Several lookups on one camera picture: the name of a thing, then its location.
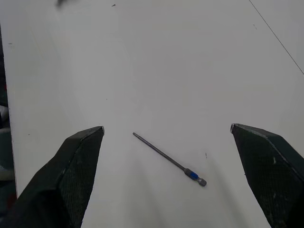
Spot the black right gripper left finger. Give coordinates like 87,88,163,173
0,125,105,228

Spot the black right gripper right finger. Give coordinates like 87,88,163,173
229,123,304,228

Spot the long screwdriver bit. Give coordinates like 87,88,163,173
133,132,207,187

